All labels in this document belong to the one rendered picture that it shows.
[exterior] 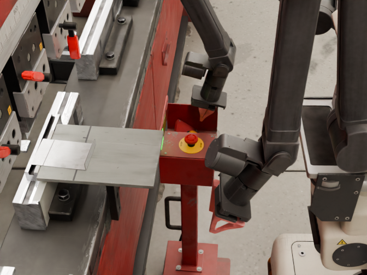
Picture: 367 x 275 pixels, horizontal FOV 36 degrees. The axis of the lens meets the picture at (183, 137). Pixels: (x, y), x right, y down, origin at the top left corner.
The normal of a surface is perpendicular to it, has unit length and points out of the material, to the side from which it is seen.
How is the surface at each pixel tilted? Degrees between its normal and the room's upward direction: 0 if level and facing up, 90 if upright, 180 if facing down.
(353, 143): 90
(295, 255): 0
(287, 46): 90
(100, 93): 0
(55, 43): 90
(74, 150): 0
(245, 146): 23
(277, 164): 90
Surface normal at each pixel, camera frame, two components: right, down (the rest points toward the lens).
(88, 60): -0.10, 0.69
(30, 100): 0.99, 0.06
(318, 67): -0.01, -0.72
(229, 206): 0.44, -0.64
